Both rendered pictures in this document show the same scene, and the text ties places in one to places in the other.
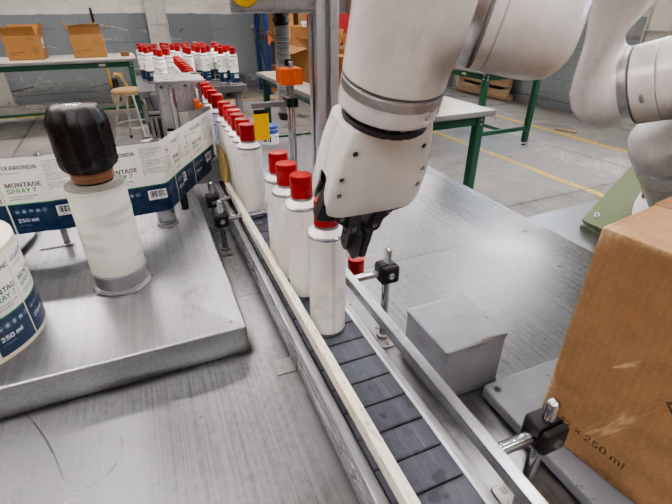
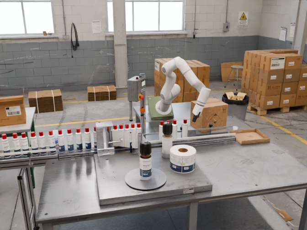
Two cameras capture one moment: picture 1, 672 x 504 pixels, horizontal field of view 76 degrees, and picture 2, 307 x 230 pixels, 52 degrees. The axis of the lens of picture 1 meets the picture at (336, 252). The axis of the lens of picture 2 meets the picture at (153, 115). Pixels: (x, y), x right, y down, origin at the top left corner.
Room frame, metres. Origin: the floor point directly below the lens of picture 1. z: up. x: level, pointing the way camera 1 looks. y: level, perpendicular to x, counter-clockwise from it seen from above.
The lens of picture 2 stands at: (0.33, 2.75, 2.12)
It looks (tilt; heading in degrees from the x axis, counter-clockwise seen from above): 20 degrees down; 280
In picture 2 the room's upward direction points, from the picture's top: straight up
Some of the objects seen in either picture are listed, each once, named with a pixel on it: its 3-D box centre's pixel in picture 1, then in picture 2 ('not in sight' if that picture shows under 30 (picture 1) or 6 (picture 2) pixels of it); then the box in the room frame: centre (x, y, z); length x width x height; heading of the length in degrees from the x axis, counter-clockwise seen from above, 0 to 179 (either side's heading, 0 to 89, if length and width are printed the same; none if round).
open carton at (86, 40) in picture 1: (89, 39); not in sight; (5.63, 2.89, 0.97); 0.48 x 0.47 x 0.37; 27
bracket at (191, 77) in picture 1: (178, 77); (103, 124); (1.16, 0.40, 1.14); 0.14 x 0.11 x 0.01; 23
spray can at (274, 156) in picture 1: (281, 208); (161, 131); (0.71, 0.10, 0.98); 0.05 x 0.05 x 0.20
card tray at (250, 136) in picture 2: not in sight; (249, 136); (-0.11, -0.25, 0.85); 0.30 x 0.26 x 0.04; 23
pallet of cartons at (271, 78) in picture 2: not in sight; (276, 80); (-1.07, -3.91, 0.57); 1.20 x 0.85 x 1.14; 27
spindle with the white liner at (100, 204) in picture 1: (100, 202); (167, 139); (0.63, 0.37, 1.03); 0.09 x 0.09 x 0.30
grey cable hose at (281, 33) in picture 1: (283, 68); (130, 110); (1.00, 0.11, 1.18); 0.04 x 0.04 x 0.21
